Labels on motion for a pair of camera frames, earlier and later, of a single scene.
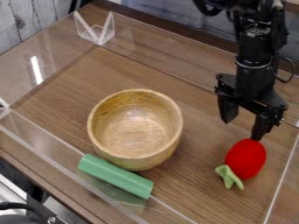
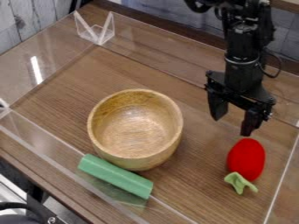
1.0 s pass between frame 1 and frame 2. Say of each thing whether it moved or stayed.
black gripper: moved
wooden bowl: stayed
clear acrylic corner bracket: stayed
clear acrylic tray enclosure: stayed
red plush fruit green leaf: moved
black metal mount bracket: stayed
